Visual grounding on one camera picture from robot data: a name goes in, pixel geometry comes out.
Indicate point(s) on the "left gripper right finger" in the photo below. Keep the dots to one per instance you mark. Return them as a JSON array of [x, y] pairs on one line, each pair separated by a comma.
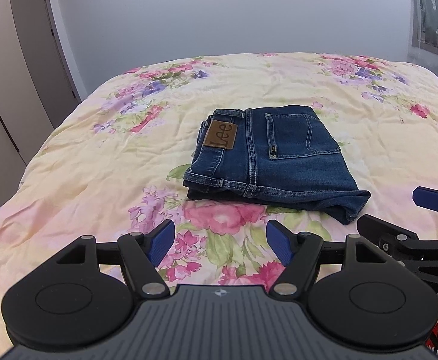
[[284, 243]]

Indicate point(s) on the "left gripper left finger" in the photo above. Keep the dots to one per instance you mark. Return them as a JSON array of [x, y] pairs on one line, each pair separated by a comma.
[[158, 242]]

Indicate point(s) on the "grey door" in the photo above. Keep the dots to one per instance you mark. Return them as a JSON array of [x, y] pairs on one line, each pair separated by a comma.
[[46, 62]]

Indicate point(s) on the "beige wardrobe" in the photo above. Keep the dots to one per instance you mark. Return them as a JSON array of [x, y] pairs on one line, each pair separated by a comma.
[[24, 125]]

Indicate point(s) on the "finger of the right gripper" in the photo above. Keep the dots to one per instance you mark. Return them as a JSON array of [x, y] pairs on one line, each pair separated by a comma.
[[426, 198]]

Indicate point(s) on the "floral yellow bed quilt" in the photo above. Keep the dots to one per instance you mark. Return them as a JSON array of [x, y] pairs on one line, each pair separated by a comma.
[[116, 164]]

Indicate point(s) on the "blue denim jeans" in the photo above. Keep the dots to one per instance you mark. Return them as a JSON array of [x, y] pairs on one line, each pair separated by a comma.
[[282, 156]]

